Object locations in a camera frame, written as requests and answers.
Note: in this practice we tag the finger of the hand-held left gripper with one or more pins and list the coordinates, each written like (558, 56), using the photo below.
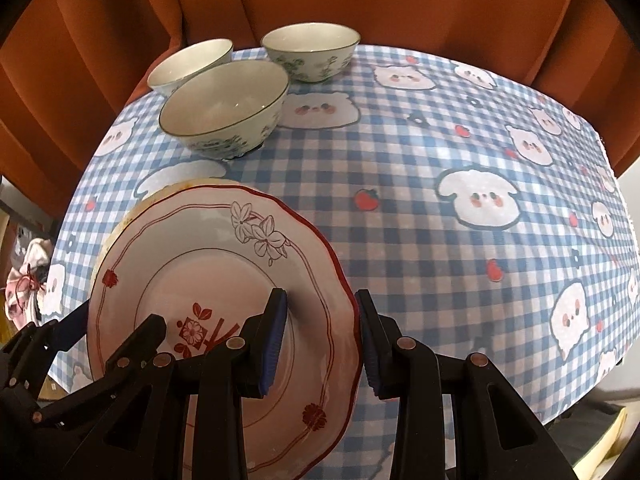
(70, 327)

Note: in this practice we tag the white bowl blue pattern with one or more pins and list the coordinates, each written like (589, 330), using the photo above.
(220, 105)

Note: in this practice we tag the orange curtain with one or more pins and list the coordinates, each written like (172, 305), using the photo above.
(450, 0)

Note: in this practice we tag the pink clothes pile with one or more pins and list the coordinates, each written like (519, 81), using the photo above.
(25, 280)

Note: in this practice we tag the blue checked cartoon tablecloth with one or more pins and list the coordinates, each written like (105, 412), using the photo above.
(425, 210)

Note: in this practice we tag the white bowl green floral pattern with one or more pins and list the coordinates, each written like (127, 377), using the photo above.
(310, 42)
(185, 62)

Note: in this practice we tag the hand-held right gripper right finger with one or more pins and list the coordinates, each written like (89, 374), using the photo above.
(372, 355)

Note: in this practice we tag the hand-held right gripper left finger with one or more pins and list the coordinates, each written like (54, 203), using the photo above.
(272, 345)

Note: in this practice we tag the large cream floral plate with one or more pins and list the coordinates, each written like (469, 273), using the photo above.
(112, 237)

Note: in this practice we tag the white plate red scalloped rim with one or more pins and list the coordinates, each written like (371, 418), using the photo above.
(200, 270)

